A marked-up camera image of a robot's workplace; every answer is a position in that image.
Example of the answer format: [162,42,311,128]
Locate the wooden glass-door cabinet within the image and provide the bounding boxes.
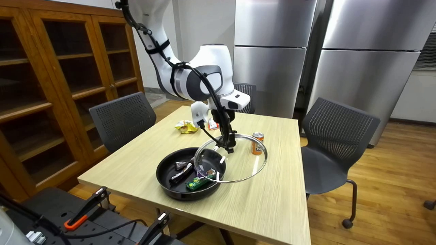
[0,0,145,202]

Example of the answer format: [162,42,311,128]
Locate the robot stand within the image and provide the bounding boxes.
[0,186,186,245]

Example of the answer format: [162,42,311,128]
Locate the orange soda can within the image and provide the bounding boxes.
[251,132,265,156]

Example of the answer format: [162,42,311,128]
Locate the yellow snack bag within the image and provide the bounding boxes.
[175,120,199,134]

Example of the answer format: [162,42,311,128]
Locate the glass pan lid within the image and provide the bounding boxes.
[193,133,268,184]

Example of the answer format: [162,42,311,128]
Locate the dark grey mesh chair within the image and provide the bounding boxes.
[233,83,256,115]
[89,92,157,154]
[301,97,381,229]

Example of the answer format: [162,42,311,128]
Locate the green snack packet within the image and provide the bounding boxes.
[186,175,216,191]

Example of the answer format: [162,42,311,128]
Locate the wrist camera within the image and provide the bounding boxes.
[190,101,209,129]

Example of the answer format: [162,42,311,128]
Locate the silver metal bracket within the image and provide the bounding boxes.
[26,231,47,245]

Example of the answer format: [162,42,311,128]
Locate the black cable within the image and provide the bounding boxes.
[61,219,148,240]

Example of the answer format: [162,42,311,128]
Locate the dark candy bar wrapper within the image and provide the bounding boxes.
[169,163,194,186]
[175,159,195,171]

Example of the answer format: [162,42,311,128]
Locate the black frying pan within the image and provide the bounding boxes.
[156,147,227,201]

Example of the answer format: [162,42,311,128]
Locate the window blind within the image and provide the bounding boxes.
[413,31,436,71]

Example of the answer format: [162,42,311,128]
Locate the black clamp with orange grip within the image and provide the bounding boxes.
[64,186,111,231]

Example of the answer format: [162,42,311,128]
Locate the row of steel refrigerators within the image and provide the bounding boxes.
[233,0,436,148]

